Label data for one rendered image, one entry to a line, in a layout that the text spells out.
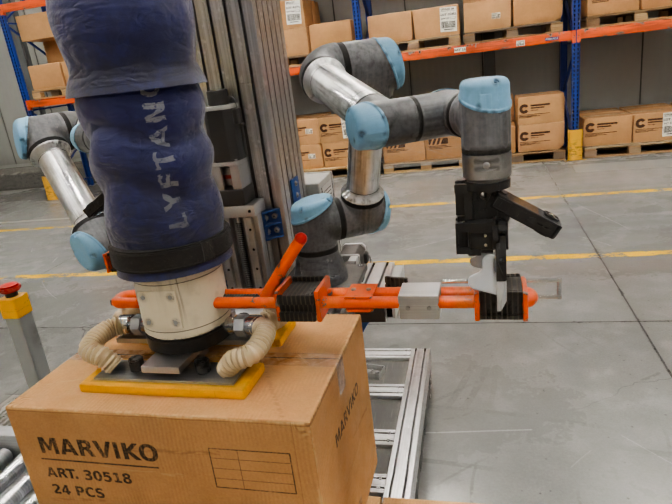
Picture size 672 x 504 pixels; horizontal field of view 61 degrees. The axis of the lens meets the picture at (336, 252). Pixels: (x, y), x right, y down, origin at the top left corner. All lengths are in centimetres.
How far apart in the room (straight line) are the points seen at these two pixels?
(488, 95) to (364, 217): 71
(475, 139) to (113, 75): 57
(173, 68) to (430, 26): 714
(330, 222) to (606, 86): 826
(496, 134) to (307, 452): 58
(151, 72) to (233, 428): 59
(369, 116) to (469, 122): 15
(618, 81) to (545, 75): 102
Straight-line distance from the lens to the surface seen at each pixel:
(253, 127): 167
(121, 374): 117
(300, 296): 100
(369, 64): 129
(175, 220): 101
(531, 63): 935
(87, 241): 163
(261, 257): 168
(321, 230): 148
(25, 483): 203
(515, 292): 96
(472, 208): 93
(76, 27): 100
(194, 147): 102
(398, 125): 92
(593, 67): 948
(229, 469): 106
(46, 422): 121
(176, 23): 101
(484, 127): 88
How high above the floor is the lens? 161
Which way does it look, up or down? 18 degrees down
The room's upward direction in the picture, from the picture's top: 7 degrees counter-clockwise
